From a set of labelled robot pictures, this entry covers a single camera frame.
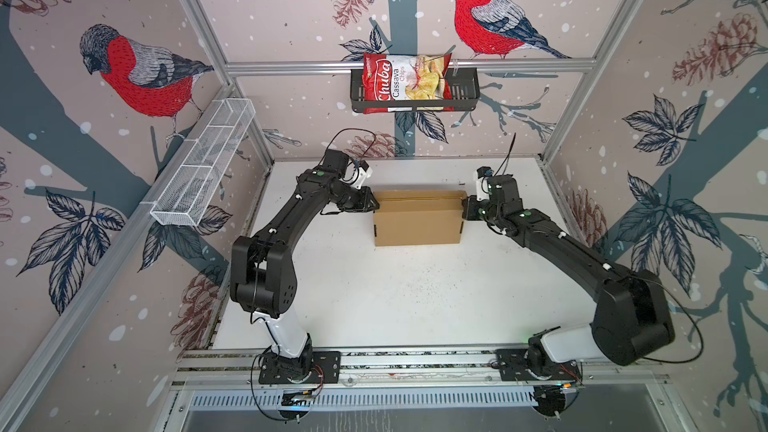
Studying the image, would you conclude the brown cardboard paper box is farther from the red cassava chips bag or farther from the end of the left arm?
the red cassava chips bag

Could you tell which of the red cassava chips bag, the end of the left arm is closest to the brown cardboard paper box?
the end of the left arm

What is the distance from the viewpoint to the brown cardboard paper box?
86cm
